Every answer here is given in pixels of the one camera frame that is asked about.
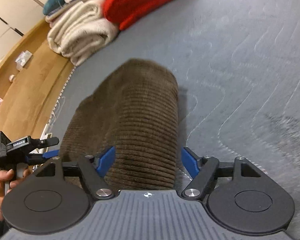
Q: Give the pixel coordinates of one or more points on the white plastic packet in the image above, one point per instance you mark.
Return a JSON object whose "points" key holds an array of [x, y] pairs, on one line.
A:
{"points": [[23, 58]]}

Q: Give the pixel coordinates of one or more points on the red folded garment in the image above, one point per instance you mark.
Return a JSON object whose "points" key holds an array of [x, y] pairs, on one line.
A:
{"points": [[145, 2]]}

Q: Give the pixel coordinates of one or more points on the small white object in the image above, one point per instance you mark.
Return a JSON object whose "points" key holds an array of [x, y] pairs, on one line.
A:
{"points": [[12, 77]]}

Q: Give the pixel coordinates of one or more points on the person's left hand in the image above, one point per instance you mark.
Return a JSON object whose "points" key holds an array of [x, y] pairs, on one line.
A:
{"points": [[0, 187]]}

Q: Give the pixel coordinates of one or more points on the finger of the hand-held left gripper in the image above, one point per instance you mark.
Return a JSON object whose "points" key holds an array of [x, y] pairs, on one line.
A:
{"points": [[50, 154], [46, 142]]}

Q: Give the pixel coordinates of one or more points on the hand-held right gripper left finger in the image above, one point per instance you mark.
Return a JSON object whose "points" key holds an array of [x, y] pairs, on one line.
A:
{"points": [[106, 161]]}

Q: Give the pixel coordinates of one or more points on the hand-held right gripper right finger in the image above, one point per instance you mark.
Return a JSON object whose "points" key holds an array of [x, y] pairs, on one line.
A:
{"points": [[190, 162]]}

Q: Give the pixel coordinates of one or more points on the white cabinet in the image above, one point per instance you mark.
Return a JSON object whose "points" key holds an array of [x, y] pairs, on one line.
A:
{"points": [[12, 10]]}

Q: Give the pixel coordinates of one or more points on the cream fleece folded garment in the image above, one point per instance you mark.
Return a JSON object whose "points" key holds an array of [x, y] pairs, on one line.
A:
{"points": [[82, 30]]}

